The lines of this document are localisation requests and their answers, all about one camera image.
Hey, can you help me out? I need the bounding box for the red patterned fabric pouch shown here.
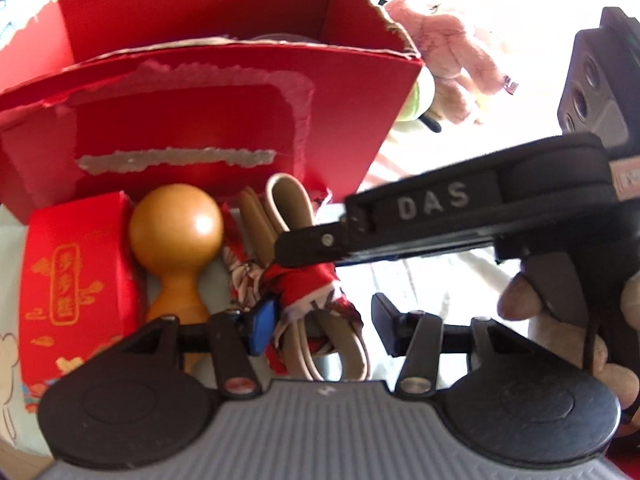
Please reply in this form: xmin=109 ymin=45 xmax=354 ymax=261
xmin=221 ymin=205 xmax=369 ymax=382

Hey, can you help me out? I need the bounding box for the yellow wooden gourd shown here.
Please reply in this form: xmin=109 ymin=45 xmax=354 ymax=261
xmin=129 ymin=183 xmax=224 ymax=325

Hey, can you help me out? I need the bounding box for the small red gift box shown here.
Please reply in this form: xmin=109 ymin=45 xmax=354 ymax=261
xmin=18 ymin=192 xmax=146 ymax=413

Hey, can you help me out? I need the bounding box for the person's hand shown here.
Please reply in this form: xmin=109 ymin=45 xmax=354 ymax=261
xmin=497 ymin=272 xmax=639 ymax=408

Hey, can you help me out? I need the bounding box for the green plush ball toy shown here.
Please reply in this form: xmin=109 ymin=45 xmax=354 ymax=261
xmin=395 ymin=66 xmax=442 ymax=133

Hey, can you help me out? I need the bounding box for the large red cardboard box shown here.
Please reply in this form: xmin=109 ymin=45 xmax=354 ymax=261
xmin=1 ymin=0 xmax=422 ymax=220

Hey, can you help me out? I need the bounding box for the pink plush bunny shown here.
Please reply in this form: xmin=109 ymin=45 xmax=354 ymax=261
xmin=384 ymin=0 xmax=518 ymax=125

